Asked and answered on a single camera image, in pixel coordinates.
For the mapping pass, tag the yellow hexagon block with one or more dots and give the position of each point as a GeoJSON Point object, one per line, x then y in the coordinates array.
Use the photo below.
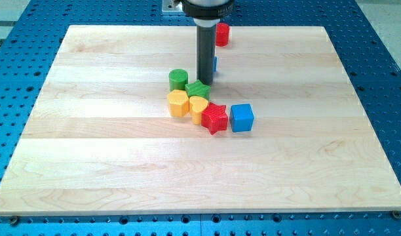
{"type": "Point", "coordinates": [178, 103]}

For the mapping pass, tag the yellow heart block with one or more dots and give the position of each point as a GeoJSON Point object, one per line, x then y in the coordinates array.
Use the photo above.
{"type": "Point", "coordinates": [197, 105]}

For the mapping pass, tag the green cylinder block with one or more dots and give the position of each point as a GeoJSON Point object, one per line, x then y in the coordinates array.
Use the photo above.
{"type": "Point", "coordinates": [178, 78]}

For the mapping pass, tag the silver metal bracket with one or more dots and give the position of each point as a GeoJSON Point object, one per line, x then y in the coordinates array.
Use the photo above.
{"type": "Point", "coordinates": [171, 6]}

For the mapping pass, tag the blue cube block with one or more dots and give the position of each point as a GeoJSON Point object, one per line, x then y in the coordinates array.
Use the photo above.
{"type": "Point", "coordinates": [241, 117]}

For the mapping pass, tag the light wooden board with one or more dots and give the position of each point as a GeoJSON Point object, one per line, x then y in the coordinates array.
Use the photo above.
{"type": "Point", "coordinates": [100, 139]}

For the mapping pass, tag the red star block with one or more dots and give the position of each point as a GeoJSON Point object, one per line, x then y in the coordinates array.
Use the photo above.
{"type": "Point", "coordinates": [215, 118]}

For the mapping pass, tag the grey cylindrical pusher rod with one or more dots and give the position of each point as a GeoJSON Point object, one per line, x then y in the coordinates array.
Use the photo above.
{"type": "Point", "coordinates": [206, 44]}

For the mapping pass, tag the red cylinder block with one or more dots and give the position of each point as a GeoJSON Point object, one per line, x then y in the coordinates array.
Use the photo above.
{"type": "Point", "coordinates": [222, 34]}

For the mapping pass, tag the green star block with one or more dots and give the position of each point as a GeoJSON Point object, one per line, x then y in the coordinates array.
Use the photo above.
{"type": "Point", "coordinates": [198, 89]}

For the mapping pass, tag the blue triangle block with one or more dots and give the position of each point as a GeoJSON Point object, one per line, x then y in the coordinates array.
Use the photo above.
{"type": "Point", "coordinates": [215, 63]}

